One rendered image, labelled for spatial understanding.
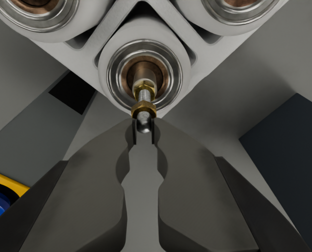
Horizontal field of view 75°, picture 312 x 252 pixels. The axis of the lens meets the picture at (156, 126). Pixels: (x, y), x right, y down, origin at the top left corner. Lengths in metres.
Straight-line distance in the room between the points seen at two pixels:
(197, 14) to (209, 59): 0.10
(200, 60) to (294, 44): 0.30
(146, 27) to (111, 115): 0.35
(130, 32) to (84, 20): 0.04
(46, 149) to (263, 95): 0.48
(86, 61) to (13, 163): 0.14
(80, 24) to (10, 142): 0.14
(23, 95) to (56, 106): 0.24
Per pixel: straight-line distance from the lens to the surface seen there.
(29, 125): 0.28
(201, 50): 0.28
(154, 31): 0.20
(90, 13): 0.21
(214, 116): 0.54
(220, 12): 0.20
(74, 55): 0.29
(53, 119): 0.31
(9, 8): 0.22
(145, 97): 0.15
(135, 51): 0.20
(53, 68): 0.51
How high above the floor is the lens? 0.45
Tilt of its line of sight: 58 degrees down
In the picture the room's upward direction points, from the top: 176 degrees clockwise
